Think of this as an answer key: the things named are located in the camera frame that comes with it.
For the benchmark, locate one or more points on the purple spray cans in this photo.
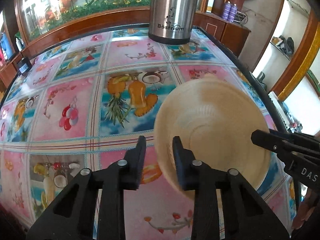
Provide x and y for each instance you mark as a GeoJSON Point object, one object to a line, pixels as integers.
{"type": "Point", "coordinates": [229, 11]}

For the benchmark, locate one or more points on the operator right hand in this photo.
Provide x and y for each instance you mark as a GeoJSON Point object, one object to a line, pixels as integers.
{"type": "Point", "coordinates": [308, 211]}

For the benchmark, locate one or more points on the aquarium with flowers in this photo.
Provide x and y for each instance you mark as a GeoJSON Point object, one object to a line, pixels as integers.
{"type": "Point", "coordinates": [82, 2]}

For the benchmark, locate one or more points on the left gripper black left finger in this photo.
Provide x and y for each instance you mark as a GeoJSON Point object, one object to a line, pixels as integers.
{"type": "Point", "coordinates": [93, 197]}

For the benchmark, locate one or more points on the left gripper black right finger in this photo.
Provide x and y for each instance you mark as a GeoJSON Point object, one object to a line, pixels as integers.
{"type": "Point", "coordinates": [245, 213]}

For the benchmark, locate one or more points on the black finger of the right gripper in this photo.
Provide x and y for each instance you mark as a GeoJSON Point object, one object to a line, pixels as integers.
{"type": "Point", "coordinates": [296, 137]}
{"type": "Point", "coordinates": [277, 144]}

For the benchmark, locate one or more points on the fruit pattern tablecloth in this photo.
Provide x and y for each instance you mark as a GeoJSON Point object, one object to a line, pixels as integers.
{"type": "Point", "coordinates": [85, 103]}

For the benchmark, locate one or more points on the stainless steel thermos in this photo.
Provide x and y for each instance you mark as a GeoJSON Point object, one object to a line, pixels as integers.
{"type": "Point", "coordinates": [171, 21]}

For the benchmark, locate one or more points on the blue thermos jug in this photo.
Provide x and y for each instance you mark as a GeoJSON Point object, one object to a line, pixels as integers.
{"type": "Point", "coordinates": [6, 47]}

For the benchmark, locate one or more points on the cream plastic bowl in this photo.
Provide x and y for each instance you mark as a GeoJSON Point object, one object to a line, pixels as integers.
{"type": "Point", "coordinates": [214, 120]}

